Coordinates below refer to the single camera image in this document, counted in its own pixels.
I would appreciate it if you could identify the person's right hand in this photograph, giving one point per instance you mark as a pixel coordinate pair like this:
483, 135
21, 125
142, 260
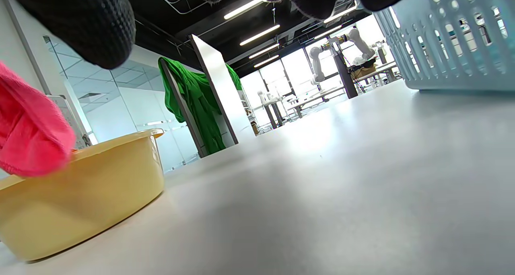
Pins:
80, 21

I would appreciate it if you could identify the pink square towel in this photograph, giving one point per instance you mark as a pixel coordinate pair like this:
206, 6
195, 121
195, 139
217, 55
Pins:
28, 130

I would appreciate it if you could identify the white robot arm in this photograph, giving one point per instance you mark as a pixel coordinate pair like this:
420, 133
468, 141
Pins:
362, 46
318, 66

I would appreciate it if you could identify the whiteboard on rolling stand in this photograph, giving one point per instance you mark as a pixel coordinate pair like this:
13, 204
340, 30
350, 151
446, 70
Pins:
72, 122

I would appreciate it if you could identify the green cloth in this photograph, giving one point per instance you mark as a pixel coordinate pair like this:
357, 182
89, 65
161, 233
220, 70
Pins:
193, 102

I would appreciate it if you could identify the white partition board on wheels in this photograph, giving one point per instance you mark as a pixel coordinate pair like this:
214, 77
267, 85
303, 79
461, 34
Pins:
219, 86

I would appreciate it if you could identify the yellow plastic basin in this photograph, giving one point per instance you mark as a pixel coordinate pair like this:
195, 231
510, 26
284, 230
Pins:
80, 194

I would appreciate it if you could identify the ceiling light strips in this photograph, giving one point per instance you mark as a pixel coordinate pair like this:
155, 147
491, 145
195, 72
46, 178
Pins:
261, 33

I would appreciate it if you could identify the small white desktop robot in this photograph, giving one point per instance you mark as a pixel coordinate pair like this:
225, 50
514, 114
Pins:
267, 98

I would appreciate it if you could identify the white office table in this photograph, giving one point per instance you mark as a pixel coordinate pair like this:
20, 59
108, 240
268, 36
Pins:
378, 72
310, 102

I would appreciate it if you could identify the grey robot stand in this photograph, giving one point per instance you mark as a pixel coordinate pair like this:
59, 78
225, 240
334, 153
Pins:
346, 74

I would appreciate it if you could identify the light blue plastic basket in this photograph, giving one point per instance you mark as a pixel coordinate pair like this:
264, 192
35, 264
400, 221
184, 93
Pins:
462, 82

